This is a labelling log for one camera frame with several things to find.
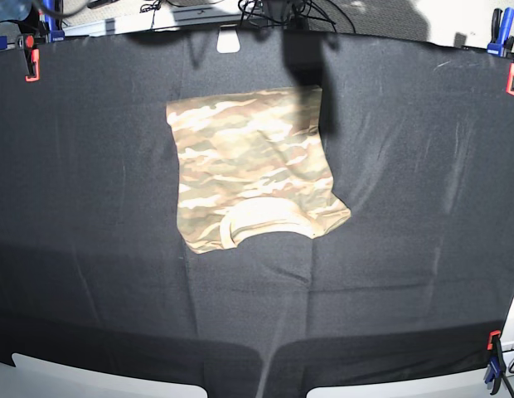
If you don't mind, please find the camouflage t-shirt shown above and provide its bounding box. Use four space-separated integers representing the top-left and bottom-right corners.
166 86 351 254

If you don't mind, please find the black table cloth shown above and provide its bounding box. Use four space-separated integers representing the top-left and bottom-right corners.
0 30 514 397

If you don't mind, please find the red clamp top left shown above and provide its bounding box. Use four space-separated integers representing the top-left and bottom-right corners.
16 34 40 82

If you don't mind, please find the blue clamp top right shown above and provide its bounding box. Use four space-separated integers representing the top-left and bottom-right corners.
486 7 514 57

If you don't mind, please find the clamp bottom right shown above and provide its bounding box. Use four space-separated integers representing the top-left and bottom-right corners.
484 330 506 396

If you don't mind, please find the black cable bundle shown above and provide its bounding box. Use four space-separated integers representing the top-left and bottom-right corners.
236 0 339 31

